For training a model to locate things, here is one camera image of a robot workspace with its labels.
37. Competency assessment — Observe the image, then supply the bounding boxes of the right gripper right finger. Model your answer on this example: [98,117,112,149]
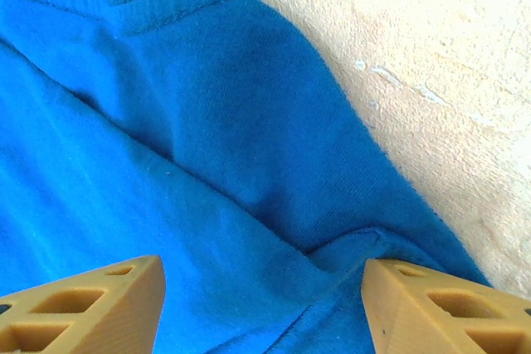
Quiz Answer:
[363,257,531,354]

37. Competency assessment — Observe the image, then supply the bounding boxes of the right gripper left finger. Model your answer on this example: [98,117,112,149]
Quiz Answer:
[0,254,167,354]

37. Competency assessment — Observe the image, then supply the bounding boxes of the blue t-shirt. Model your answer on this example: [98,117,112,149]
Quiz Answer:
[0,0,494,354]

